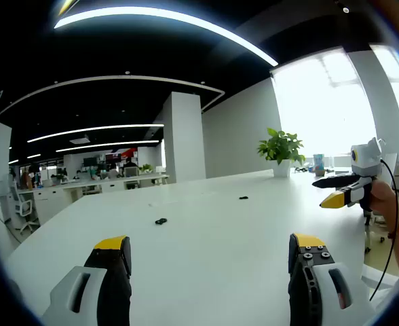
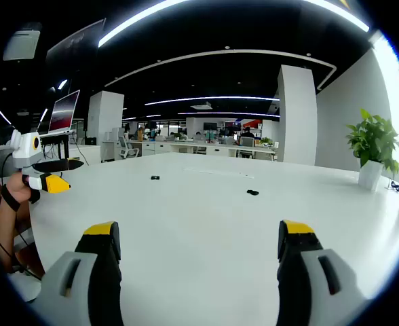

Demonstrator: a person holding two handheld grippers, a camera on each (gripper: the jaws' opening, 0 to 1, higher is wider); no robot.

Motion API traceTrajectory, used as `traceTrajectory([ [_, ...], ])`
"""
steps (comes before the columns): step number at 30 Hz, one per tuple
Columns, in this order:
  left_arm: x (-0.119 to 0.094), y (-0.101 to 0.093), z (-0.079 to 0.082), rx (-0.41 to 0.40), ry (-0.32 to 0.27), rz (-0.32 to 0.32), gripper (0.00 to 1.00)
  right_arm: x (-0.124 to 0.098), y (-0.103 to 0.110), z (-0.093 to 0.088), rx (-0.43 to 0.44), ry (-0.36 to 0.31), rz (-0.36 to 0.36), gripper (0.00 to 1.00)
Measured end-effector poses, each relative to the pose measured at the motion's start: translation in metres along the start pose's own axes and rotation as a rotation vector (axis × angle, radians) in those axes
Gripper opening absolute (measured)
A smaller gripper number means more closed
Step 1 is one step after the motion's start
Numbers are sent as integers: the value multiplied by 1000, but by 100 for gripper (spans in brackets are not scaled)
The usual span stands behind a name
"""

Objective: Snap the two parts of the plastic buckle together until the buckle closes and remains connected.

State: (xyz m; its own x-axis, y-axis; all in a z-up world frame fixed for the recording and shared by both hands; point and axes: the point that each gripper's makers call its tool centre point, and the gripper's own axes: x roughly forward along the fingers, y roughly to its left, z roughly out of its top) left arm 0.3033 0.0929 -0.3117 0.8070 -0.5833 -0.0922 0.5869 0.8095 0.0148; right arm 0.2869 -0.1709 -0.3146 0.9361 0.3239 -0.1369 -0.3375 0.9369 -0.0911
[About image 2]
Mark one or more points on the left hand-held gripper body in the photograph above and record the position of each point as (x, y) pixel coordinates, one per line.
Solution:
(24, 149)

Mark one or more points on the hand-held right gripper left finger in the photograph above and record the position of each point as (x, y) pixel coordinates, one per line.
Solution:
(80, 288)

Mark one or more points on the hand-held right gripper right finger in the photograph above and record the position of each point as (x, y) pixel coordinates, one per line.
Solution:
(308, 288)

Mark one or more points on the black plastic buckle part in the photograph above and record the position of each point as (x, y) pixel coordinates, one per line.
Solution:
(252, 192)
(155, 177)

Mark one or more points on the person's left hand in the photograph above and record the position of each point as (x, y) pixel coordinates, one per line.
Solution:
(16, 186)

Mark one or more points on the black laptop stand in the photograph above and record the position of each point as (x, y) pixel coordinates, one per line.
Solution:
(58, 139)

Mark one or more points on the open silver laptop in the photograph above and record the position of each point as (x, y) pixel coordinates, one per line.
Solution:
(63, 110)

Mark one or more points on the white office chair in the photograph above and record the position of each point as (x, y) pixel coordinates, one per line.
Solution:
(128, 149)

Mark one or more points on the white ceiling air conditioner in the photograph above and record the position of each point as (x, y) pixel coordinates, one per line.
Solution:
(21, 44)

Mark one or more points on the dark hanging ceiling panel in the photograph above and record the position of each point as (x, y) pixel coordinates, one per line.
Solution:
(74, 44)

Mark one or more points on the white plant pot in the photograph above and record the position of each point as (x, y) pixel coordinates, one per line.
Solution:
(370, 175)

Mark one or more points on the row of white desks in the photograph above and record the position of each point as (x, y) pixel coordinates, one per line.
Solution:
(192, 147)

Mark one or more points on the dark glasses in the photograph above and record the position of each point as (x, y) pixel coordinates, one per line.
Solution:
(394, 186)

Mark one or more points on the black monitor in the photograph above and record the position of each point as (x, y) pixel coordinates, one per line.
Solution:
(210, 126)

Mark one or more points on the long ceiling light strip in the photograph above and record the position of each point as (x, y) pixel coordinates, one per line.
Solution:
(135, 21)

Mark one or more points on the green potted plant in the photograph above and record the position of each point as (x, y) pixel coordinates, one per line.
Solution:
(372, 139)

